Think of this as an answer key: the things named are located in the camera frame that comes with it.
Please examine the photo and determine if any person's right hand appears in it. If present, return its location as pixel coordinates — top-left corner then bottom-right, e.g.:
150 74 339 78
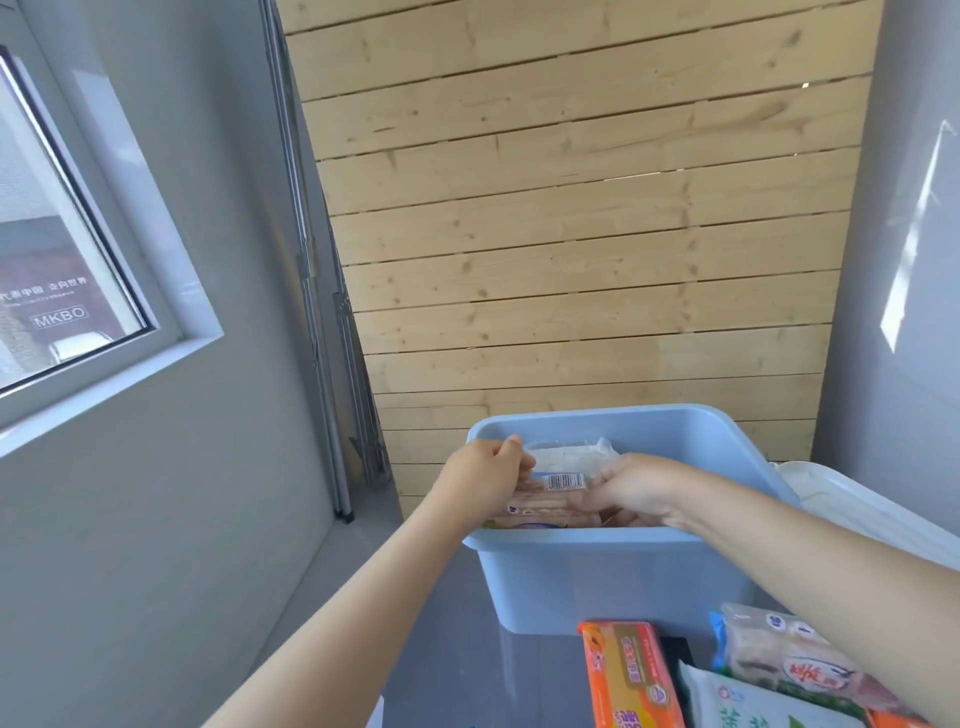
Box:
573 453 712 535

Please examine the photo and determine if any person's left hand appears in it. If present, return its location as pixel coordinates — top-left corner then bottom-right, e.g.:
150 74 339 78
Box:
428 435 536 524

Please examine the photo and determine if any clear pink meat packet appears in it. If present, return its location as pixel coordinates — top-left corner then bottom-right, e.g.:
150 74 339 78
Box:
491 471 624 529

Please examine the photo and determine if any person's left forearm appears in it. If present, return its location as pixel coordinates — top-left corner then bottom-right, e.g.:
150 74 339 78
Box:
204 498 468 728

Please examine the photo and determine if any person's right forearm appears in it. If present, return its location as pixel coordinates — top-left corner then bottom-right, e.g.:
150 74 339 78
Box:
686 471 960 728

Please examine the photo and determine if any white frozen food bag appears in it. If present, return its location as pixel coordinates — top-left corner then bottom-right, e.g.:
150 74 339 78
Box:
523 437 622 481

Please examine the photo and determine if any light blue plastic bin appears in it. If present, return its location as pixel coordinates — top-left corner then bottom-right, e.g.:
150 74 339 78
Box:
462 404 802 637

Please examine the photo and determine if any orange food packet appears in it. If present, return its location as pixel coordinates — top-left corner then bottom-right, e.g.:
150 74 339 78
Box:
577 620 687 728

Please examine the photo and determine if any folded grey metal stand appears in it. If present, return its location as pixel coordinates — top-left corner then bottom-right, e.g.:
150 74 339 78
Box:
258 0 390 524

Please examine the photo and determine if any clear frozen dumpling bag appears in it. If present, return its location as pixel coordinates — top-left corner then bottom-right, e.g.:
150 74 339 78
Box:
710 603 920 721

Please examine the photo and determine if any white green food bag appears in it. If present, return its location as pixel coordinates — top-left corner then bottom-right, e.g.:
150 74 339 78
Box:
678 661 871 728

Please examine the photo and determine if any white plastic bin lid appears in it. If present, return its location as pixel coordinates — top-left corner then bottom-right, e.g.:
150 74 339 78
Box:
772 460 960 571

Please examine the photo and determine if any window with white frame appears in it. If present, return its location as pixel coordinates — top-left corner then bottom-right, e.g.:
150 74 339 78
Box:
0 0 225 459

